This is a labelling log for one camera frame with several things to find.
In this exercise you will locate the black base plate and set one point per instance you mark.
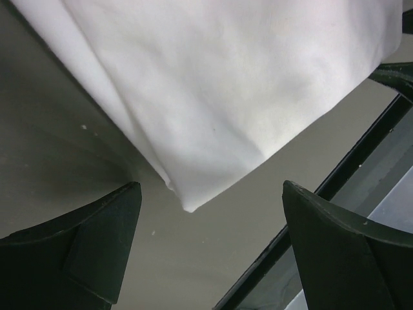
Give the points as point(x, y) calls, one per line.
point(373, 180)

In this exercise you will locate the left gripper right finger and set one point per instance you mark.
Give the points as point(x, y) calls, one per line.
point(346, 261)

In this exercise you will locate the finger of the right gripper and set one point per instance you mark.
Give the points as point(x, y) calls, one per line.
point(397, 76)

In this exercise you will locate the white t-shirt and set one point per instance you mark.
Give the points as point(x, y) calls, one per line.
point(207, 91)

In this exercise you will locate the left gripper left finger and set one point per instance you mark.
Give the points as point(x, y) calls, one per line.
point(75, 261)

